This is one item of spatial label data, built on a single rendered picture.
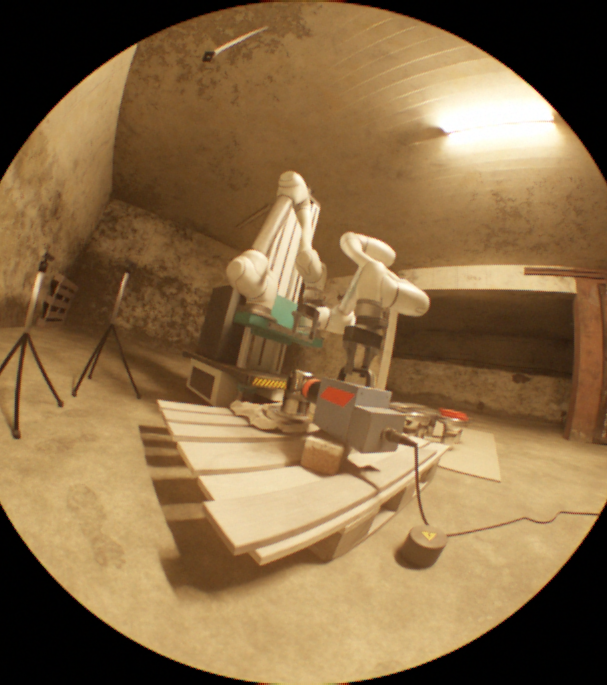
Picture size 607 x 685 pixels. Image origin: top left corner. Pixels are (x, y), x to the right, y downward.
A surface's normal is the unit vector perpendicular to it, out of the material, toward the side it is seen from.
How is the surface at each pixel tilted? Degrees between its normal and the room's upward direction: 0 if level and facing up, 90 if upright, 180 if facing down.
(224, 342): 90
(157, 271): 90
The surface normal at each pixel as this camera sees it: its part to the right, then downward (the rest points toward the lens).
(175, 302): 0.68, 0.07
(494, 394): -0.71, -0.22
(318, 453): -0.36, -0.17
